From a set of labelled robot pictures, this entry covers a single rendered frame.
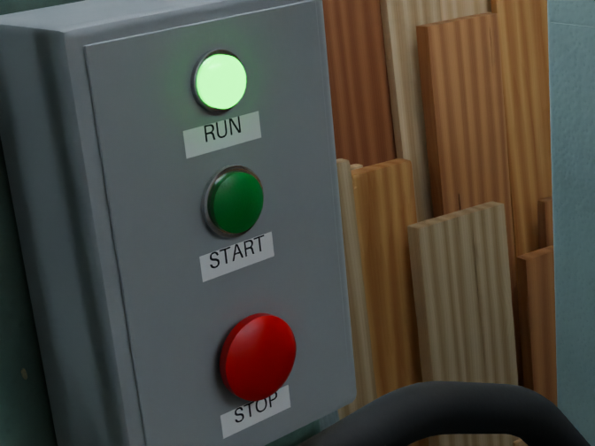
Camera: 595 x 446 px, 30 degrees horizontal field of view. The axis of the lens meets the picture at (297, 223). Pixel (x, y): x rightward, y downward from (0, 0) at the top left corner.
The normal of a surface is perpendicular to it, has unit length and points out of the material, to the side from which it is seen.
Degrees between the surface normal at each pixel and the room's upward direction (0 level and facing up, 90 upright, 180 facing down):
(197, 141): 90
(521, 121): 87
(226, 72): 86
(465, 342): 87
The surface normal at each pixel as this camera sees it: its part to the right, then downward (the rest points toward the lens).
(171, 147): 0.63, 0.18
